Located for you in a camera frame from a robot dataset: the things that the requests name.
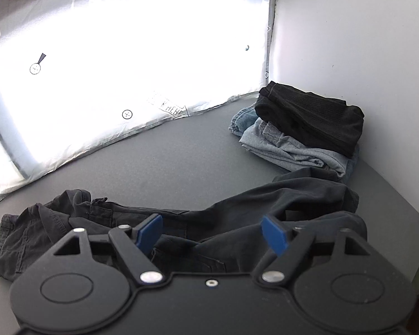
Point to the folded black ribbed garment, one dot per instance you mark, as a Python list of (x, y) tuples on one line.
[(310, 118)]

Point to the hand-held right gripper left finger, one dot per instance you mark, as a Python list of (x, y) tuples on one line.
[(149, 231)]

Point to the white carrot print curtain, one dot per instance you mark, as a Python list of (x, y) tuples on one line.
[(143, 59)]

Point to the folded light blue jeans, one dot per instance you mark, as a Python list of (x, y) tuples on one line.
[(282, 148)]

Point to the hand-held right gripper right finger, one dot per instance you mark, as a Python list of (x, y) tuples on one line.
[(274, 232)]

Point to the folded blue denim garment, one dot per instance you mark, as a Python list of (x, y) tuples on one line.
[(240, 119)]

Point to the black pants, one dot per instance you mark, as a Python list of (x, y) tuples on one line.
[(265, 202)]

